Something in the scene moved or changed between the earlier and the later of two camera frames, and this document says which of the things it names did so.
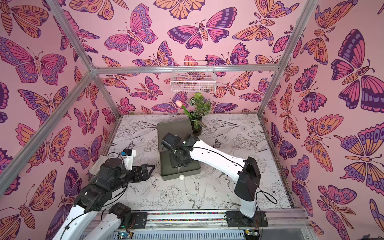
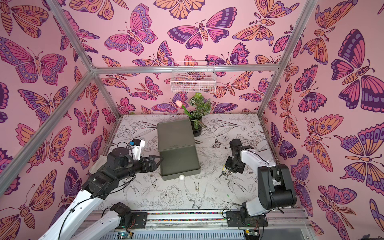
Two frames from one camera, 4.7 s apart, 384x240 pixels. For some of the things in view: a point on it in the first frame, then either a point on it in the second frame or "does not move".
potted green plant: [201, 107] does not move
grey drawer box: [169, 173] does not move
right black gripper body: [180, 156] → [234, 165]
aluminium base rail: [297, 219] does not move
